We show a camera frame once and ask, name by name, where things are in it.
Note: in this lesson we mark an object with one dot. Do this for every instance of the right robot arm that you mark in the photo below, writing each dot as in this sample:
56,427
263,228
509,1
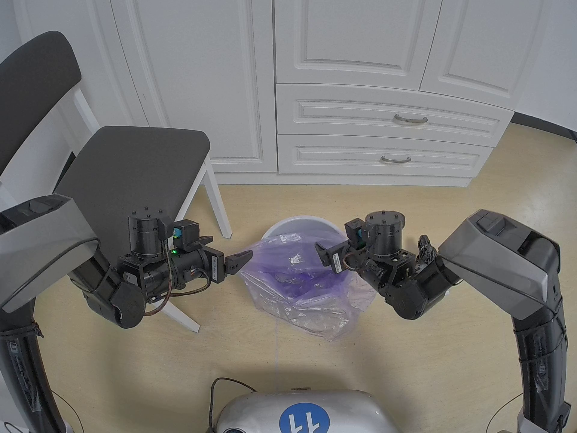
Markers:
496,260

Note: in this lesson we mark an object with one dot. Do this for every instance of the pale grey trash bin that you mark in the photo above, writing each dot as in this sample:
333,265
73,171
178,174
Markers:
293,221

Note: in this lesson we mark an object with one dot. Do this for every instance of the white chair dark grey seat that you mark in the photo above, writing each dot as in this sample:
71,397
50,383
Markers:
135,160

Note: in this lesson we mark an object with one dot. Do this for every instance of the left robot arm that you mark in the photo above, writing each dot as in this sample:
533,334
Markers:
45,241

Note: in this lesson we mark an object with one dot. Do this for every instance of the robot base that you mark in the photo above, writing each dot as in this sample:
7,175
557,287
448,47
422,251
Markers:
351,411

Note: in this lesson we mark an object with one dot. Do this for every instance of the purple plastic bag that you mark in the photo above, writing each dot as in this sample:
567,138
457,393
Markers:
315,309

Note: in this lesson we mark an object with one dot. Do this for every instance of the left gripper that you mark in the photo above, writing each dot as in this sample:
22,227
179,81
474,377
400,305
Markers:
198,264

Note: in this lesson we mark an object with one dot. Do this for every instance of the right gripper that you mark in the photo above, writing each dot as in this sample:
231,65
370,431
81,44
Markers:
339,260

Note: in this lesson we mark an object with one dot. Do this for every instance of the white wardrobe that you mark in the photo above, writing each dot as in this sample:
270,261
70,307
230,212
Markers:
351,25

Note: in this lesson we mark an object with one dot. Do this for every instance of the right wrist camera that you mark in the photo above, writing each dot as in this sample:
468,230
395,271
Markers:
355,232

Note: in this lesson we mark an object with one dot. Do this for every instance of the black and white wrapper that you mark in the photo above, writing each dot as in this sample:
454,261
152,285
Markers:
426,244

